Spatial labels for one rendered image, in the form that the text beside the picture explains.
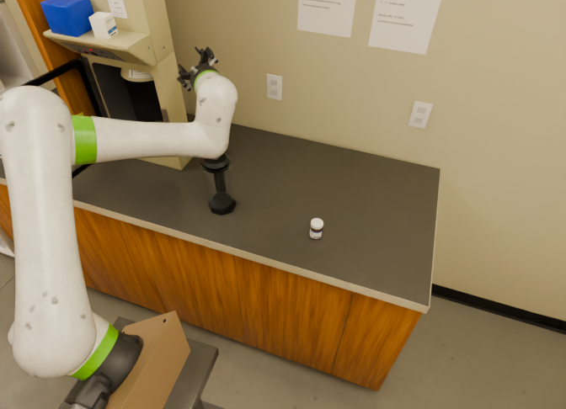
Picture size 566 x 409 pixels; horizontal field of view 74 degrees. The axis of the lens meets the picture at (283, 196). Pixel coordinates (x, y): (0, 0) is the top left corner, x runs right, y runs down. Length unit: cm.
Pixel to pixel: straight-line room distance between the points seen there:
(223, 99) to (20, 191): 51
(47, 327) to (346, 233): 97
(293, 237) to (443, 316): 131
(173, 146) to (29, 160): 37
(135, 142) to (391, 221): 93
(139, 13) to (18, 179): 74
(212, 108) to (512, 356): 204
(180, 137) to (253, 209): 52
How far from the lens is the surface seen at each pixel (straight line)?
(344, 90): 165
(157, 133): 102
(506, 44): 155
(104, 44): 134
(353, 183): 158
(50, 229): 77
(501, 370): 242
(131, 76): 153
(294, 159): 167
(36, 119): 80
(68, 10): 139
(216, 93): 102
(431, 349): 232
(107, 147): 98
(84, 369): 97
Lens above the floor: 199
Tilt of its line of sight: 45 degrees down
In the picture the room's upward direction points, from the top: 1 degrees clockwise
